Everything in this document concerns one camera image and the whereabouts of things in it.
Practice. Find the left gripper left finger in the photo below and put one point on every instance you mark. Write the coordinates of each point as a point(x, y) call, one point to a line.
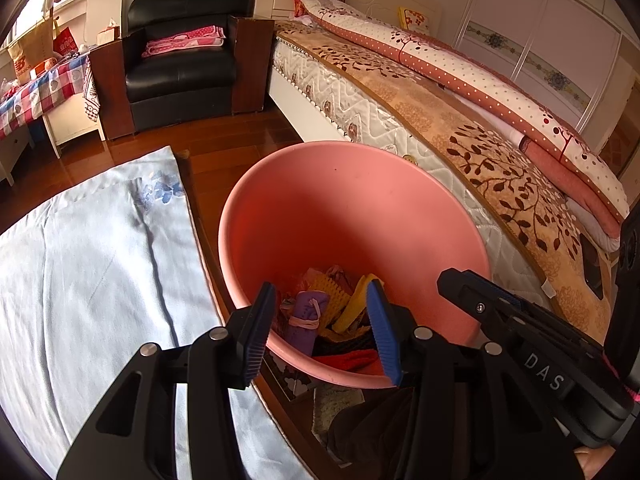
point(130, 434)

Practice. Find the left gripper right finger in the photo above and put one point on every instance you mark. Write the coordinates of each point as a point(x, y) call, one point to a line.
point(473, 413)

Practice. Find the yellow plastic bag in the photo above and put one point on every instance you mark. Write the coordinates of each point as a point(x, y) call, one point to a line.
point(352, 314)

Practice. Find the yellow foam net sleeve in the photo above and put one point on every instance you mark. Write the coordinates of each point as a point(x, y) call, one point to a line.
point(316, 281)

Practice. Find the person's right hand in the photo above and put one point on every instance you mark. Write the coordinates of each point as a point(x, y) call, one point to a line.
point(594, 458)

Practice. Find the light blue table cloth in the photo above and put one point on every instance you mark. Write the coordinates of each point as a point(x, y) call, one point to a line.
point(89, 277)

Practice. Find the rolled white red quilt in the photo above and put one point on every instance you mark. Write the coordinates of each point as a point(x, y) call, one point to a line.
point(552, 144)

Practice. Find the pink plastic bin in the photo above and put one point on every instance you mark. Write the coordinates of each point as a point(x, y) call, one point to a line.
point(321, 204)

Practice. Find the white desk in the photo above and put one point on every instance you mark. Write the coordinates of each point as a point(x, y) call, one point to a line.
point(65, 122)

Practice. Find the black leather armchair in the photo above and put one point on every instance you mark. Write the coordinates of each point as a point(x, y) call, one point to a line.
point(137, 93)

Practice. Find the bed with patterned cover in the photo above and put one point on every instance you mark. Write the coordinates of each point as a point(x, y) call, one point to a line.
point(537, 238)

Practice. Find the white wardrobe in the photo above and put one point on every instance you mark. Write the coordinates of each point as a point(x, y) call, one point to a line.
point(567, 54)

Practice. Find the checkered table cloth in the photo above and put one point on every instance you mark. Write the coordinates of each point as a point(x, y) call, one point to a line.
point(47, 92)

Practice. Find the red gift bag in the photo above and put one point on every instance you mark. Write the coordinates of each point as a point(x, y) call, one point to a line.
point(64, 42)

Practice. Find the yellow small cushion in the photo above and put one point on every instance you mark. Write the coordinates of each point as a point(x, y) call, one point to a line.
point(414, 21)

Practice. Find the brown paper shopping bag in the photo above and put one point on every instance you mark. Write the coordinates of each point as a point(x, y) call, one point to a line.
point(34, 47)

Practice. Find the tissue box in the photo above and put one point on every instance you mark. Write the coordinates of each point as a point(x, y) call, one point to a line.
point(110, 33)

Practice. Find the pink folded blanket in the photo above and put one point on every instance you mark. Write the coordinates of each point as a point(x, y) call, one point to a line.
point(210, 36)

